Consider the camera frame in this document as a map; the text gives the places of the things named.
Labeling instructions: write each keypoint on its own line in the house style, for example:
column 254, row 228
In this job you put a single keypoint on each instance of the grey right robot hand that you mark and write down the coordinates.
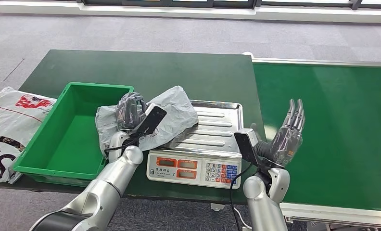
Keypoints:
column 289, row 140

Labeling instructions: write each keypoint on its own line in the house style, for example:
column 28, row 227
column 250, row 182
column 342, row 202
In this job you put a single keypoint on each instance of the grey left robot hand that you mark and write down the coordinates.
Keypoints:
column 128, row 111

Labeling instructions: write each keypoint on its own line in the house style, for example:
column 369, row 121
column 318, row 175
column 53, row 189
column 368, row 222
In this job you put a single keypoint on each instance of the grey mailer package red print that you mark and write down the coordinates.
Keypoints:
column 174, row 108

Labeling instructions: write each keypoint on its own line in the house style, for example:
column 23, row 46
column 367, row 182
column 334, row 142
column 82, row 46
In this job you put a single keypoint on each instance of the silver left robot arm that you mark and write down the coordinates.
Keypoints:
column 107, row 185

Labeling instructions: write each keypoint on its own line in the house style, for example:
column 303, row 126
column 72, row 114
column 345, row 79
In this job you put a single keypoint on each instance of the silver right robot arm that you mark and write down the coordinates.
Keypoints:
column 263, row 204

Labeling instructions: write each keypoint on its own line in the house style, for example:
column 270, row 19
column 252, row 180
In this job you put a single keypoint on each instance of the green plastic basket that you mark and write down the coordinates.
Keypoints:
column 72, row 140

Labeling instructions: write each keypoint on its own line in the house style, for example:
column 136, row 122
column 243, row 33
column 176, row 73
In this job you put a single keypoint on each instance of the green conveyor belt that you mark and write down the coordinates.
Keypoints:
column 337, row 134

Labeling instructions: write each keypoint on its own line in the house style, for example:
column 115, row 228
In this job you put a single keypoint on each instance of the white scale with steel tray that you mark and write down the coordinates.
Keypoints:
column 216, row 127

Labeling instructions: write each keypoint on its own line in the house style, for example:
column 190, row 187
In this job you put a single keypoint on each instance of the white table foot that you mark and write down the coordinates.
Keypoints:
column 217, row 207

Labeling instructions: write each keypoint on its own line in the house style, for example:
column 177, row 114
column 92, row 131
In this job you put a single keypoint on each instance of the large white bag black letters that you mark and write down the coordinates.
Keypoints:
column 8, row 124

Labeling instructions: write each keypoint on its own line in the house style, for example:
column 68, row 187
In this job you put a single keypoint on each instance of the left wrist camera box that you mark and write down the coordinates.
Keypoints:
column 150, row 119

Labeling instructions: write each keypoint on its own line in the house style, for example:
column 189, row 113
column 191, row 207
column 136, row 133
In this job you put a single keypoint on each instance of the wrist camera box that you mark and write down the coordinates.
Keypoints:
column 150, row 119
column 246, row 146

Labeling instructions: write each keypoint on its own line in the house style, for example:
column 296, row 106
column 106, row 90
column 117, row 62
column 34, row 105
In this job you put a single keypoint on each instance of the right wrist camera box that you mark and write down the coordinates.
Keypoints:
column 246, row 146

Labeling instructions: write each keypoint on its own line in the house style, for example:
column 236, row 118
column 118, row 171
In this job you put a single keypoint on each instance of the dark window frame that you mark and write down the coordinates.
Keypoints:
column 165, row 3

